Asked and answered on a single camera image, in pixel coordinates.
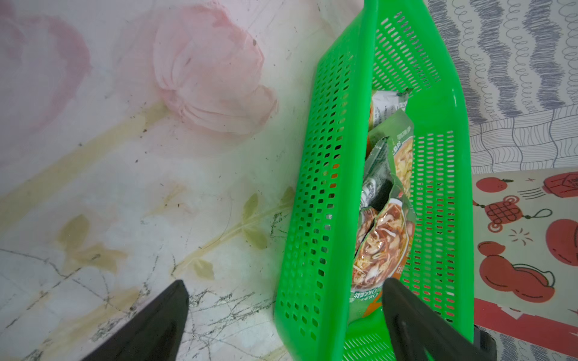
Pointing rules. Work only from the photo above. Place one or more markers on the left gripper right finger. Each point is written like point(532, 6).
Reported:
point(418, 333)

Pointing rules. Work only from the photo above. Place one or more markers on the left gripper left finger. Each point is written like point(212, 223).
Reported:
point(155, 333)

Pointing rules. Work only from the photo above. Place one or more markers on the white red paper gift bag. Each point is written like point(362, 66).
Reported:
point(525, 261)

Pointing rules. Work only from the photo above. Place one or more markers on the red orange soup packet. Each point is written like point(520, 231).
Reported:
point(386, 229)

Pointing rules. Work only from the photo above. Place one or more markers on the green soup packet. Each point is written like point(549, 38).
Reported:
point(398, 133)

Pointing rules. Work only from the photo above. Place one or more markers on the barcode soup packet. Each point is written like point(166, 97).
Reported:
point(384, 104)

